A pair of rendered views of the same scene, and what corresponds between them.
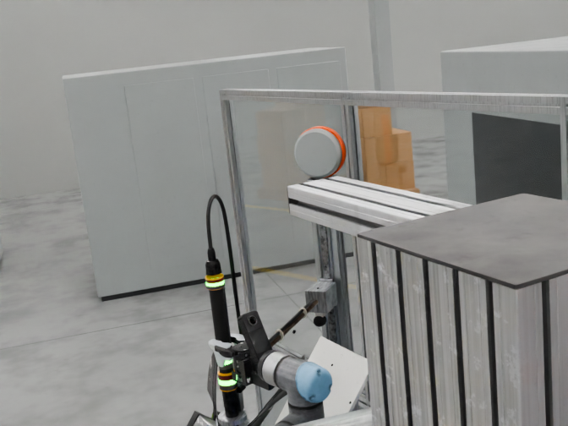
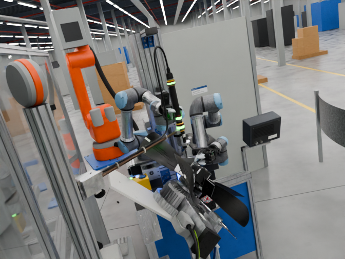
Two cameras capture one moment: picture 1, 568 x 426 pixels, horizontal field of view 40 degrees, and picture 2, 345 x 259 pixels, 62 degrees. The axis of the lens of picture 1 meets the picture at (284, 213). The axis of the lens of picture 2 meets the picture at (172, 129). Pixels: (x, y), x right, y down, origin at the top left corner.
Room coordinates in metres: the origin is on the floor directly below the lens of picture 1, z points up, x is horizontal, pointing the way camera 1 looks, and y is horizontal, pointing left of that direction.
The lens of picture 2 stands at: (3.23, 0.59, 1.91)
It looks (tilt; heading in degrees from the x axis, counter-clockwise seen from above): 17 degrees down; 198
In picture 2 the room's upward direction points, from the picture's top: 13 degrees counter-clockwise
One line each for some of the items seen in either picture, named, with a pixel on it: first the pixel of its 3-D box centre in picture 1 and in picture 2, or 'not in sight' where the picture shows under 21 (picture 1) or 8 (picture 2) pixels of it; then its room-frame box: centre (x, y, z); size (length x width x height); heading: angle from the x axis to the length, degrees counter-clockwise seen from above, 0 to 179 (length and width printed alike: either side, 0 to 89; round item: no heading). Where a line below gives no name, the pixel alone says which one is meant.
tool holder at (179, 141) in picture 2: (232, 399); (181, 136); (1.77, 0.17, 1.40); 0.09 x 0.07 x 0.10; 155
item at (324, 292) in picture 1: (322, 296); (88, 184); (2.33, -0.09, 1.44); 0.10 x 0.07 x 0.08; 155
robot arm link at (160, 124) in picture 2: (303, 425); (163, 121); (1.53, 0.01, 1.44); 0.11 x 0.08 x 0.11; 144
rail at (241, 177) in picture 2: not in sight; (195, 192); (1.40, 0.09, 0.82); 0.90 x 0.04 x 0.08; 120
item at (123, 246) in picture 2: not in sight; (120, 246); (2.02, -0.25, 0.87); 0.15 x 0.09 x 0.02; 24
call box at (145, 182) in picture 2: not in sight; (138, 185); (1.59, -0.26, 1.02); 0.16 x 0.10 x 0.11; 120
